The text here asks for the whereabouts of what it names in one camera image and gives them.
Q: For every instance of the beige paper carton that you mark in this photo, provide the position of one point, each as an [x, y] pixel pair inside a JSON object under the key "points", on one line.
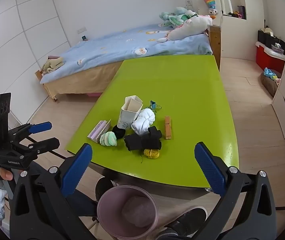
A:
{"points": [[128, 116]]}

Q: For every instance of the person's left hand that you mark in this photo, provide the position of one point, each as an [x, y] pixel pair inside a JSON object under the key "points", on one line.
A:
{"points": [[6, 175]]}

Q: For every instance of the wooden clothespin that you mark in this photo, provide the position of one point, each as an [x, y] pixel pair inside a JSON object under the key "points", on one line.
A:
{"points": [[168, 131]]}

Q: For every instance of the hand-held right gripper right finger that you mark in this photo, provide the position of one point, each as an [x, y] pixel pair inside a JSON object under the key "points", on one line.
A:
{"points": [[210, 170]]}

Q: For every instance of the blue plush toy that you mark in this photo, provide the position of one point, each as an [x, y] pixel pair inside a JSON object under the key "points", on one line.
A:
{"points": [[270, 73]]}

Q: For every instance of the pink trash bin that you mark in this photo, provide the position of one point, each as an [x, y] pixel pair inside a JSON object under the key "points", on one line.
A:
{"points": [[112, 212]]}

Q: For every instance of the small dark wall device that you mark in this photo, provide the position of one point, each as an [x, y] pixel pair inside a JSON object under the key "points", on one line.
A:
{"points": [[84, 38]]}

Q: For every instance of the light blue printed blanket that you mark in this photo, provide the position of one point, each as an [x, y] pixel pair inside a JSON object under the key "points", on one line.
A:
{"points": [[122, 47]]}

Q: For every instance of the black cloth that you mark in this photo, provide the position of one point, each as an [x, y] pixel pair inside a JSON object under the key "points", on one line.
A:
{"points": [[142, 140]]}

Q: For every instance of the yellow tape roll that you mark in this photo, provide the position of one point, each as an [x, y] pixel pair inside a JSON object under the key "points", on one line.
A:
{"points": [[152, 153]]}

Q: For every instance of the black storage bag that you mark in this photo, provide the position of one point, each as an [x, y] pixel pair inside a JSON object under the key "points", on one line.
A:
{"points": [[266, 38]]}

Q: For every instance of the person's right black shoe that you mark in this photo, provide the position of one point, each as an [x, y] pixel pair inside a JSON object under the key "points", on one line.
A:
{"points": [[185, 221]]}

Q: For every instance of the green plush toys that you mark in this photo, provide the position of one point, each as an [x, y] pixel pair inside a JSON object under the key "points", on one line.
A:
{"points": [[176, 16]]}

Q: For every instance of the person's left black shoe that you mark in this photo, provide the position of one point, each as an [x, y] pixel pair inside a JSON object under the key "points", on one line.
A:
{"points": [[105, 187]]}

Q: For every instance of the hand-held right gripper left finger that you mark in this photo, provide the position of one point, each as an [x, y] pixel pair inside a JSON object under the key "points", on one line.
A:
{"points": [[78, 167]]}

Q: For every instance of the small grey plush doll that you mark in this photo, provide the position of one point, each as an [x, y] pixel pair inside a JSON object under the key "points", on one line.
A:
{"points": [[212, 11]]}

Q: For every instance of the red storage box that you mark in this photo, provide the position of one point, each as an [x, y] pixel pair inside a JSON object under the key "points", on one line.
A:
{"points": [[265, 60]]}

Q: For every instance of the white unicorn plush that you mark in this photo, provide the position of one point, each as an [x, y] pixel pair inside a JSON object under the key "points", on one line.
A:
{"points": [[190, 27]]}

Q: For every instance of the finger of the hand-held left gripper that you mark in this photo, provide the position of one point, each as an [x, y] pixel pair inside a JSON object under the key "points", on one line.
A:
{"points": [[41, 127], [45, 145]]}

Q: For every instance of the blue binder clip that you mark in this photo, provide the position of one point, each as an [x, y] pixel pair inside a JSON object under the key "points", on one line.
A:
{"points": [[153, 104]]}

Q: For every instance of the white wall switch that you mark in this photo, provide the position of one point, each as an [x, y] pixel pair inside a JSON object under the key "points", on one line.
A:
{"points": [[81, 30]]}

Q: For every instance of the person's left leg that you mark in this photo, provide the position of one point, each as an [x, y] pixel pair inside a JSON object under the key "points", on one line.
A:
{"points": [[87, 202]]}

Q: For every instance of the pink box under bed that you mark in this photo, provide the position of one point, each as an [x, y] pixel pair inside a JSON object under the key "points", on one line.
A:
{"points": [[93, 94]]}

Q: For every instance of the wooden bed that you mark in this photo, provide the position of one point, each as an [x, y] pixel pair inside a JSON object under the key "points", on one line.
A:
{"points": [[82, 83]]}

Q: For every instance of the folded beige towels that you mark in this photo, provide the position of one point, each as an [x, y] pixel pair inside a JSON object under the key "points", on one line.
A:
{"points": [[52, 65]]}

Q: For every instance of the brown pet bed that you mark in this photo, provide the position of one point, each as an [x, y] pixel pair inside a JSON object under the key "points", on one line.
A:
{"points": [[268, 85]]}

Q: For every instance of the person's black shoe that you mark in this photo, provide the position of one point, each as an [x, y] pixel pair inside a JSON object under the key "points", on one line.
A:
{"points": [[185, 221], [105, 187]]}

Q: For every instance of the white rolled sock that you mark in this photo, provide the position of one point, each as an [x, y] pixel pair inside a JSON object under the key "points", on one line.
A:
{"points": [[143, 122]]}

